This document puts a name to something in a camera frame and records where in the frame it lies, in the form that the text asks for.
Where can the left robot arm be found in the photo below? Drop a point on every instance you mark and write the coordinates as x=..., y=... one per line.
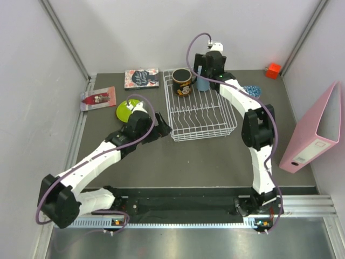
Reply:
x=62, y=198

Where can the black skull mug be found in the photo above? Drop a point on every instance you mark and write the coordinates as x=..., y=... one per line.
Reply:
x=182, y=83

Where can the green plate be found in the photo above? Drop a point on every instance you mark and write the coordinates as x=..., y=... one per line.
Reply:
x=122, y=113

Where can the white wire dish rack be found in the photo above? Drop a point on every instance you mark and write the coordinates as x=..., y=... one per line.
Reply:
x=199, y=115

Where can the red cover booklet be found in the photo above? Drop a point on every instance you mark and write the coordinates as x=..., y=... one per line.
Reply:
x=96, y=99

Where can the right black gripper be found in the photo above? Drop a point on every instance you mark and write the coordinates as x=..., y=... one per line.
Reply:
x=199, y=60

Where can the orange cube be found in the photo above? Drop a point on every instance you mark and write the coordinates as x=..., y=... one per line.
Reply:
x=273, y=70

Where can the red white patterned bowl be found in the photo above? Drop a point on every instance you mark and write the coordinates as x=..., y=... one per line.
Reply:
x=253, y=91

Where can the grey cable duct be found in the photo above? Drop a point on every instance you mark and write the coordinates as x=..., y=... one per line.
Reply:
x=109, y=223

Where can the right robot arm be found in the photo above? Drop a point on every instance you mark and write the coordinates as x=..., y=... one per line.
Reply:
x=258, y=128

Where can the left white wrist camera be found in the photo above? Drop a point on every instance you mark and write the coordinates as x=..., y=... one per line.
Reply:
x=134, y=105

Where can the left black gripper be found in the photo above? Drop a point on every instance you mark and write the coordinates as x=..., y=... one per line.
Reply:
x=162, y=129

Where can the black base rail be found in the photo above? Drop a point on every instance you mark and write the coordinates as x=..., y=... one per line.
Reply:
x=183, y=205

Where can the light blue cup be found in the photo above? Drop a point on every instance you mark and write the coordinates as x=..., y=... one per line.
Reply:
x=202, y=84

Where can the pink ring binder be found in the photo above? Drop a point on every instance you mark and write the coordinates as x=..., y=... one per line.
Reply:
x=316, y=132

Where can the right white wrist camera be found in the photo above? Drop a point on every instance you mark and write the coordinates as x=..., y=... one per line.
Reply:
x=215, y=46

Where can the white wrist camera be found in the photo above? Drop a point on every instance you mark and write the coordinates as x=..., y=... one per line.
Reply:
x=215, y=46
x=134, y=105

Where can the dark floral book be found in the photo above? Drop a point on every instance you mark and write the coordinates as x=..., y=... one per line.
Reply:
x=141, y=79

